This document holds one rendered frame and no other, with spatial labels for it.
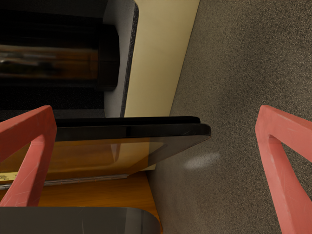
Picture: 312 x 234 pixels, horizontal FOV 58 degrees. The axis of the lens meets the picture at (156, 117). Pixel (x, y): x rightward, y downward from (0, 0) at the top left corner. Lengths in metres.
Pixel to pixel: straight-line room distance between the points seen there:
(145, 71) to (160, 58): 0.03
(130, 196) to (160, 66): 0.26
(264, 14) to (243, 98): 0.07
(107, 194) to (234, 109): 0.32
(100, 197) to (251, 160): 0.33
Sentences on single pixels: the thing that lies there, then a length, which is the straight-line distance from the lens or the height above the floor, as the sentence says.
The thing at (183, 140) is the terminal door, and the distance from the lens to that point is 0.21.
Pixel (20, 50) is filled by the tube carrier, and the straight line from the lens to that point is 0.41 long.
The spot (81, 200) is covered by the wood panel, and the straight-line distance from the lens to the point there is 0.52.
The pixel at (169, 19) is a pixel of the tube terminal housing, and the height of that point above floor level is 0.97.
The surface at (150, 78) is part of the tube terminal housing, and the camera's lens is 0.38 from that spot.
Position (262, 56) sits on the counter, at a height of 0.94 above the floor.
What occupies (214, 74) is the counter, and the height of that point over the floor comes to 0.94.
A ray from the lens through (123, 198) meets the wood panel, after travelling 0.53.
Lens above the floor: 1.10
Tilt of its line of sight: 18 degrees down
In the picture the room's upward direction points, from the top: 91 degrees counter-clockwise
